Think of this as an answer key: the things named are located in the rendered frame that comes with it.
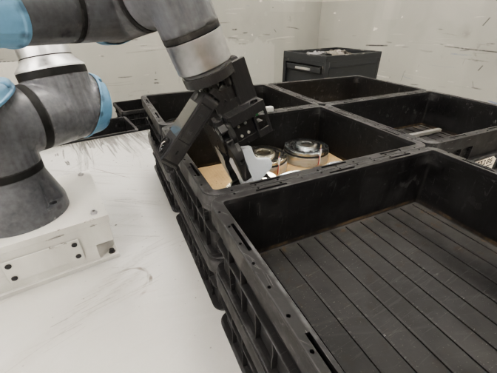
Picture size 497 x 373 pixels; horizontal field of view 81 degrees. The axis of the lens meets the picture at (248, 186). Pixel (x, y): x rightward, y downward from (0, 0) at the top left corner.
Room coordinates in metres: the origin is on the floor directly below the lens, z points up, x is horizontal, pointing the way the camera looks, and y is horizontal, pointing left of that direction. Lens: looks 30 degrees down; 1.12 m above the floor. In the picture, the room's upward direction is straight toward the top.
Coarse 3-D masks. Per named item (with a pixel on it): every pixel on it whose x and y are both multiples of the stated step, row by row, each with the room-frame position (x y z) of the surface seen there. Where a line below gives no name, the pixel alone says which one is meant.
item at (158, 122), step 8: (272, 88) 0.94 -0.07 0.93; (144, 96) 0.82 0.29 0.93; (152, 96) 0.84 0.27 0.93; (160, 96) 0.85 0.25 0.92; (296, 96) 0.83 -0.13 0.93; (144, 104) 0.77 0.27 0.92; (312, 104) 0.74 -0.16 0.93; (152, 112) 0.66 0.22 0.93; (152, 120) 0.66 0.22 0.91; (160, 120) 0.61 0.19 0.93; (160, 128) 0.58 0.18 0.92
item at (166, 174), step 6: (150, 138) 0.79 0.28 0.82; (150, 144) 0.80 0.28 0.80; (156, 150) 0.70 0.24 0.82; (156, 156) 0.71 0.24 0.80; (156, 162) 0.79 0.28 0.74; (156, 168) 0.81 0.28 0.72; (162, 168) 0.63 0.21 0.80; (162, 174) 0.69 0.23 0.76; (168, 174) 0.58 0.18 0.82; (162, 180) 0.73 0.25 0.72; (168, 180) 0.58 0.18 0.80; (168, 186) 0.62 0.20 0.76; (168, 192) 0.67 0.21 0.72; (168, 198) 0.64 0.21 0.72; (174, 198) 0.60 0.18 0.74; (174, 204) 0.61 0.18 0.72; (174, 210) 0.58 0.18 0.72
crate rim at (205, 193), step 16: (272, 112) 0.66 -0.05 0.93; (288, 112) 0.68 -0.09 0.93; (336, 112) 0.67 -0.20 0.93; (384, 128) 0.56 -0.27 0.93; (416, 144) 0.47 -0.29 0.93; (352, 160) 0.41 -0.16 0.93; (368, 160) 0.41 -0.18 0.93; (192, 176) 0.35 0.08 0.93; (288, 176) 0.35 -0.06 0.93; (208, 192) 0.31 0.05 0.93; (224, 192) 0.31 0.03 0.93; (208, 208) 0.31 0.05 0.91
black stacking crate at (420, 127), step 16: (416, 96) 0.87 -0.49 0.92; (432, 96) 0.88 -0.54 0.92; (352, 112) 0.77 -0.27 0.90; (368, 112) 0.79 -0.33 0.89; (384, 112) 0.82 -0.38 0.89; (400, 112) 0.84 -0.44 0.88; (416, 112) 0.87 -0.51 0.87; (432, 112) 0.87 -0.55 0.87; (448, 112) 0.83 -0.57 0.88; (464, 112) 0.79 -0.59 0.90; (480, 112) 0.75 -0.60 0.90; (496, 112) 0.72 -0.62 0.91; (400, 128) 0.85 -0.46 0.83; (416, 128) 0.85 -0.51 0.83; (432, 128) 0.85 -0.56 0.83; (448, 128) 0.81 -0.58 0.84; (464, 128) 0.77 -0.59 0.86; (480, 128) 0.74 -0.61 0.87; (480, 144) 0.55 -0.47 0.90; (496, 144) 0.58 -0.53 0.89; (480, 160) 0.55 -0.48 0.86; (496, 160) 0.58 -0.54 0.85
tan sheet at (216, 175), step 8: (328, 160) 0.62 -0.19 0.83; (336, 160) 0.62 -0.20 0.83; (200, 168) 0.58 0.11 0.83; (208, 168) 0.58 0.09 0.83; (216, 168) 0.58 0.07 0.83; (288, 168) 0.58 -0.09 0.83; (296, 168) 0.58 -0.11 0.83; (304, 168) 0.58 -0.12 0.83; (208, 176) 0.54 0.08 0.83; (216, 176) 0.54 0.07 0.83; (224, 176) 0.54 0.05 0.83; (216, 184) 0.51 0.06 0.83; (224, 184) 0.51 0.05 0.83
